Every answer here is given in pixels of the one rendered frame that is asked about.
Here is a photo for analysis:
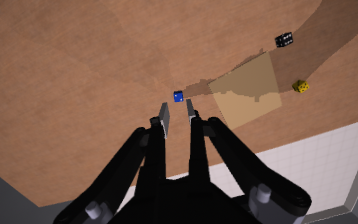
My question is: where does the blue die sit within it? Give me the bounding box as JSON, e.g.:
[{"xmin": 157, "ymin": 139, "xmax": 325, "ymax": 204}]
[{"xmin": 173, "ymin": 91, "xmax": 184, "ymax": 102}]

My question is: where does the tan flat mat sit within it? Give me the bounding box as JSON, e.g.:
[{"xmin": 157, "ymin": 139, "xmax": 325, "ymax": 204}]
[{"xmin": 207, "ymin": 51, "xmax": 282, "ymax": 130}]

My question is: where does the black die with white pips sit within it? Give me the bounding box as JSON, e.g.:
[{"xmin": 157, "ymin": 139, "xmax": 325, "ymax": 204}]
[{"xmin": 275, "ymin": 32, "xmax": 293, "ymax": 48}]

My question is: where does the yellow die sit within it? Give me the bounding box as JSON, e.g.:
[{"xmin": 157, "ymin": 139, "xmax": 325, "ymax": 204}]
[{"xmin": 292, "ymin": 80, "xmax": 309, "ymax": 93}]

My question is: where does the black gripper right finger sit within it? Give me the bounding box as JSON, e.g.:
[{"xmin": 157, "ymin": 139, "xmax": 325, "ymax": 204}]
[{"xmin": 186, "ymin": 99, "xmax": 312, "ymax": 224}]

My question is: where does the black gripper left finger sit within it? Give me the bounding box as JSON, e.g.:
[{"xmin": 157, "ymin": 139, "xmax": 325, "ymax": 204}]
[{"xmin": 53, "ymin": 102, "xmax": 170, "ymax": 224}]

